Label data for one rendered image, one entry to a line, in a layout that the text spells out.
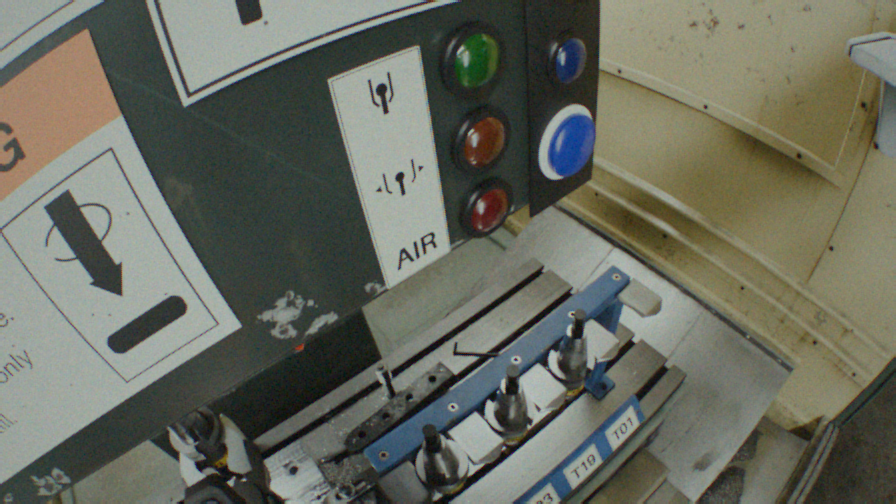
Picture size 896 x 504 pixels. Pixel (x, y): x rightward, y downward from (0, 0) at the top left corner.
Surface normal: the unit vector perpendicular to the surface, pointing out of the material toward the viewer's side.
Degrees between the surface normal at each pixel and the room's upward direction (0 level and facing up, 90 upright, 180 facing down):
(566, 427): 0
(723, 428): 24
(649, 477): 8
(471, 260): 0
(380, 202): 90
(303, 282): 90
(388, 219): 90
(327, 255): 90
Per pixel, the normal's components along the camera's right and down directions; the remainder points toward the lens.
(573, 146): 0.56, 0.51
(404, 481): -0.11, -0.71
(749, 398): -0.43, -0.44
